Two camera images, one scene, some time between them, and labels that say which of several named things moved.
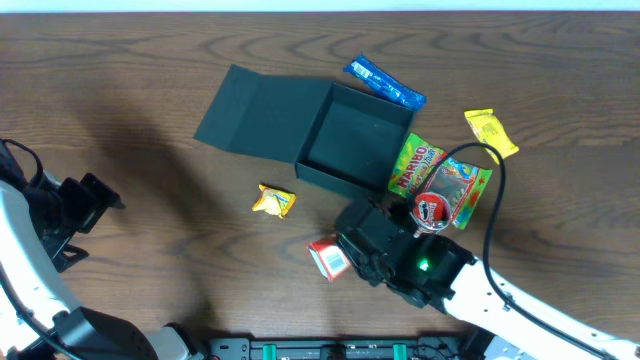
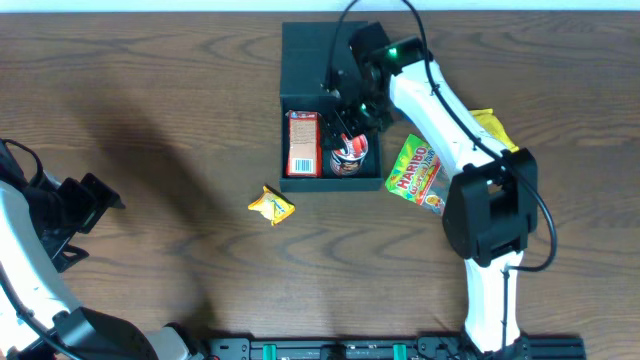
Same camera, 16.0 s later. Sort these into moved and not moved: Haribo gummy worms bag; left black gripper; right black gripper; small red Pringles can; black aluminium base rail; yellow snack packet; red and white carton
Moved: small red Pringles can; red and white carton; right black gripper
Not moved: black aluminium base rail; left black gripper; yellow snack packet; Haribo gummy worms bag
